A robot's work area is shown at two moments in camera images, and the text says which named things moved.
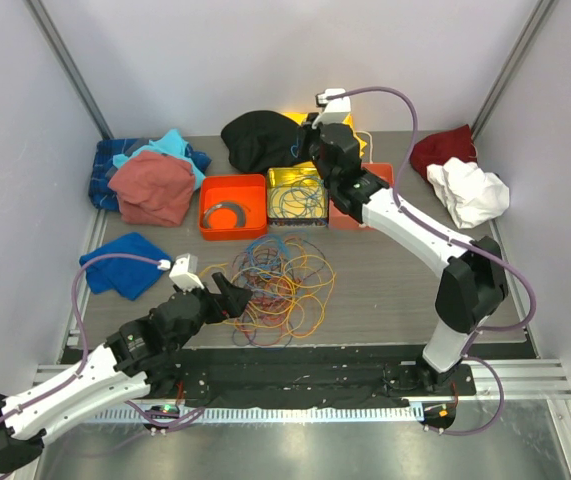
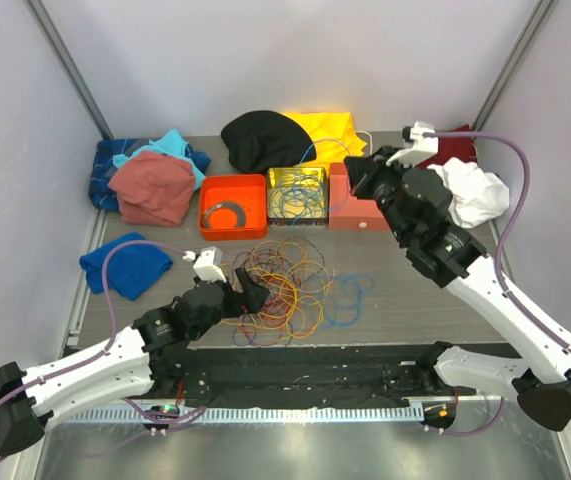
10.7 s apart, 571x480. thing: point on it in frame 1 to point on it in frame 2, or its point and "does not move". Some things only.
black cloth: (261, 140) does not move
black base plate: (310, 374) does not move
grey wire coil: (232, 205) does not move
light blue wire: (301, 196) to (312, 193)
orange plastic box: (247, 190) does not move
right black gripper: (308, 133) to (364, 171)
